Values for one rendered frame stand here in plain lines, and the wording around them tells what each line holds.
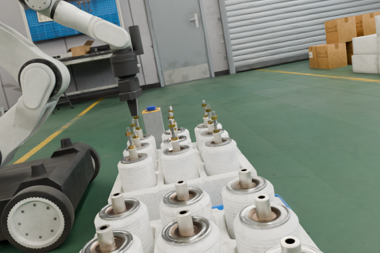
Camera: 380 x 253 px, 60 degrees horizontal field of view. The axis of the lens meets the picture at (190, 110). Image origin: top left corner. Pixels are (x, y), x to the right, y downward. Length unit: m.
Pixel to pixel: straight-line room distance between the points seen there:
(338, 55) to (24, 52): 3.90
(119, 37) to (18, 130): 0.50
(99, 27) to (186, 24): 5.03
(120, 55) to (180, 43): 4.97
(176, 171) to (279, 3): 5.72
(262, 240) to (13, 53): 1.03
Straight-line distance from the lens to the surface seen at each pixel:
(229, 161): 0.90
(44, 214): 1.12
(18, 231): 1.16
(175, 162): 0.88
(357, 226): 0.99
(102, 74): 6.08
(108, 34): 1.08
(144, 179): 0.90
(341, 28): 4.62
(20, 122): 1.29
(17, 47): 1.28
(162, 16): 6.05
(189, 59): 6.04
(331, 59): 4.55
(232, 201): 0.60
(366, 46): 3.76
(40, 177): 1.15
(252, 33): 6.23
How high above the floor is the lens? 0.51
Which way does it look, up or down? 10 degrees down
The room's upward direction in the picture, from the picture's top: 10 degrees counter-clockwise
